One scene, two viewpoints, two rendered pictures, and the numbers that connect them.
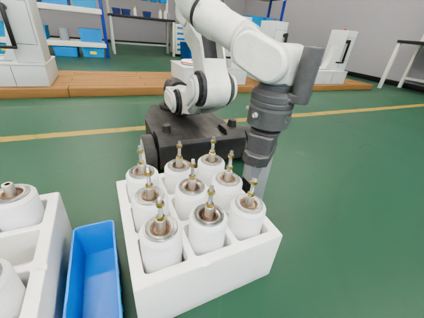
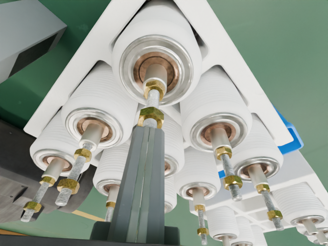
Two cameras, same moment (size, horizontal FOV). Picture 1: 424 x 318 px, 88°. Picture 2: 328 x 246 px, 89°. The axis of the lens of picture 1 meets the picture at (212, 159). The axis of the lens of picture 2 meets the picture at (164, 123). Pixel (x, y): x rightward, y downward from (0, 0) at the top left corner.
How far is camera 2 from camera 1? 51 cm
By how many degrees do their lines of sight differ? 57
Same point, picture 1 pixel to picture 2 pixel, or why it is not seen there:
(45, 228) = (229, 202)
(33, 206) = (223, 220)
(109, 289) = not seen: hidden behind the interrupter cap
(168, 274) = (277, 123)
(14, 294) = (297, 194)
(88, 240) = not seen: hidden behind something
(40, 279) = (276, 186)
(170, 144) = (50, 189)
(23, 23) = not seen: outside the picture
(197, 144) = (6, 167)
